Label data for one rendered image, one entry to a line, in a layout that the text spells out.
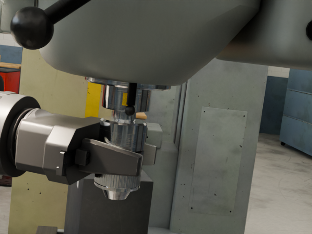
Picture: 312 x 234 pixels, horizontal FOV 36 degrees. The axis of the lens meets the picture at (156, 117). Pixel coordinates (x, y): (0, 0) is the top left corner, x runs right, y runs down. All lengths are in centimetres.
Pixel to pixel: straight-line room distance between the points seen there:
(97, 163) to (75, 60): 11
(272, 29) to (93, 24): 14
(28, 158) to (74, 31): 15
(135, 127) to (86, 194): 35
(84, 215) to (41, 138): 36
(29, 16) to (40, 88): 188
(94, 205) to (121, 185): 34
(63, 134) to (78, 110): 176
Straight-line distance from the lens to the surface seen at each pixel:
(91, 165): 47
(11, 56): 958
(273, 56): 40
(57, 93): 221
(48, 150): 45
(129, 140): 46
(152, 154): 50
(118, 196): 49
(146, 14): 39
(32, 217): 235
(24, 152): 48
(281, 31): 39
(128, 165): 45
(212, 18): 40
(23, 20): 34
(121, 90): 46
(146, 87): 44
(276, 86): 1024
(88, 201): 80
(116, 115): 47
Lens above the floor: 134
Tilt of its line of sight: 7 degrees down
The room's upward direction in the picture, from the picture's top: 7 degrees clockwise
